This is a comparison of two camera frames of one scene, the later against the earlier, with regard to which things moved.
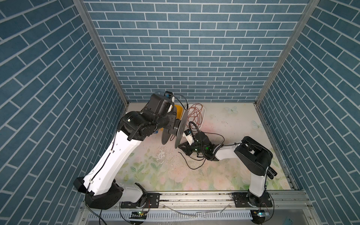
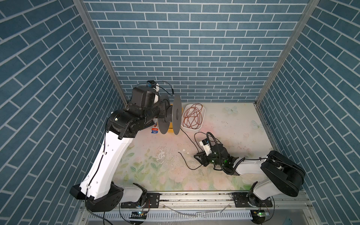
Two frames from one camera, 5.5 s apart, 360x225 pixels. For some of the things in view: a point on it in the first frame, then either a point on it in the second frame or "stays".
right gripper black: (186, 149) → (203, 156)
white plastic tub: (196, 113) stays
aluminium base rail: (208, 208) stays
